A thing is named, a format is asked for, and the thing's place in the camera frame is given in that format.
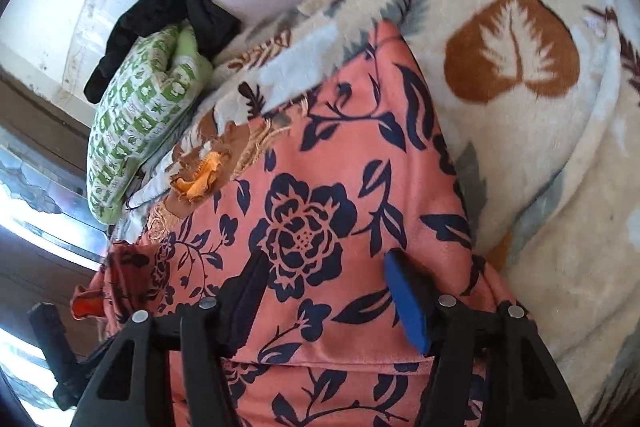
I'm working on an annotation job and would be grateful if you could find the coral floral garment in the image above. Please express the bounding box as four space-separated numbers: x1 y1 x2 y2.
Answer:
72 21 510 426

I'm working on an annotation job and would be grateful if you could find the stained glass window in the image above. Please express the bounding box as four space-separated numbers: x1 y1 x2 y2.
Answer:
1 131 106 426

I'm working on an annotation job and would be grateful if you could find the orange lace fabric piece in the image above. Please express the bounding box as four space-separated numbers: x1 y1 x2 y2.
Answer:
170 152 224 200

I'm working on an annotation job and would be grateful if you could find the green white patterned pillow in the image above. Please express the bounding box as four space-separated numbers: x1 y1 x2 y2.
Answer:
87 23 213 225

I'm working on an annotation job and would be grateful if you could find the cream leaf-print fleece blanket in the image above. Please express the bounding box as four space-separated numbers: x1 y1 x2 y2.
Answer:
132 0 639 426

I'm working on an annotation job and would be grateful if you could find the black garment on pillow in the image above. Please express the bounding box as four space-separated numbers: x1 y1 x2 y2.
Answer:
84 0 241 104

